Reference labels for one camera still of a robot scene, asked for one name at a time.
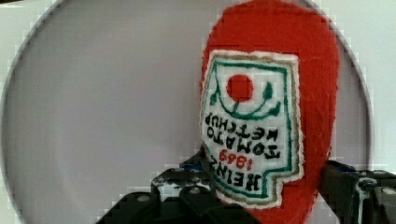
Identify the red plush ketchup bottle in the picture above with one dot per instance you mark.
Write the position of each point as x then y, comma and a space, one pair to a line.
268, 99

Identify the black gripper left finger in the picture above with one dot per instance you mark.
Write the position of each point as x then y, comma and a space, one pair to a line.
182, 195

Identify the grey round plate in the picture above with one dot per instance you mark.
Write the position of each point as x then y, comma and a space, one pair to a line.
103, 95

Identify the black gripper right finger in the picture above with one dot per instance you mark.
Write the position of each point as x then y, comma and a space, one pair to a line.
359, 197

